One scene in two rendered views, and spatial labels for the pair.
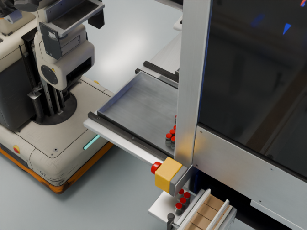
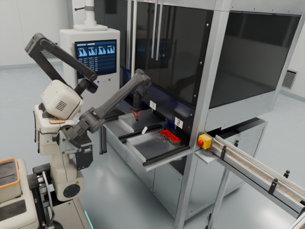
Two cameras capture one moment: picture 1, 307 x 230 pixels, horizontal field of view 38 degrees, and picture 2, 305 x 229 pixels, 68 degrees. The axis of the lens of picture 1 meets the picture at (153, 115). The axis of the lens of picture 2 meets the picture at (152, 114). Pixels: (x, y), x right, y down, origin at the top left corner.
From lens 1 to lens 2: 150 cm
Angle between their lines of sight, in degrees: 59
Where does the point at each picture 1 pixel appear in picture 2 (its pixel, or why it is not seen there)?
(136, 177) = (111, 222)
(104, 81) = not seen: hidden behind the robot
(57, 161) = not seen: outside the picture
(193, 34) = (214, 67)
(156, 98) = (144, 142)
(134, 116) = (152, 151)
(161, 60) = (119, 133)
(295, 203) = (233, 113)
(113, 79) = not seen: hidden behind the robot
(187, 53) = (211, 77)
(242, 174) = (220, 117)
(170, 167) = (205, 136)
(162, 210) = (209, 158)
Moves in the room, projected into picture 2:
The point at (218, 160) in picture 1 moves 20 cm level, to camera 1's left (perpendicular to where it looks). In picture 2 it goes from (213, 119) to (210, 133)
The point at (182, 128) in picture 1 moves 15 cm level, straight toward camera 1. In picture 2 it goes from (203, 116) to (226, 122)
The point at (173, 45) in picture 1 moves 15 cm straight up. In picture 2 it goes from (112, 128) to (111, 111)
